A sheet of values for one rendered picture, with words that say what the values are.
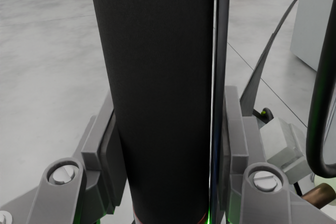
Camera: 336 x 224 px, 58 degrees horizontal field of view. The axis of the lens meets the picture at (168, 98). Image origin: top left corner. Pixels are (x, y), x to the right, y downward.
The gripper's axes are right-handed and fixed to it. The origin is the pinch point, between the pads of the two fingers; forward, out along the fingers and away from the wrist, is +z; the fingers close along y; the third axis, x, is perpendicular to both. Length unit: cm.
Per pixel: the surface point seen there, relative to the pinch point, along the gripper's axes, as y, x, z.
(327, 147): 70, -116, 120
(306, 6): 100, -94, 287
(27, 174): -118, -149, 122
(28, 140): -134, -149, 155
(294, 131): 19, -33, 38
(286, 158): 16.4, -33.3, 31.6
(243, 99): 6.2, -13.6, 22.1
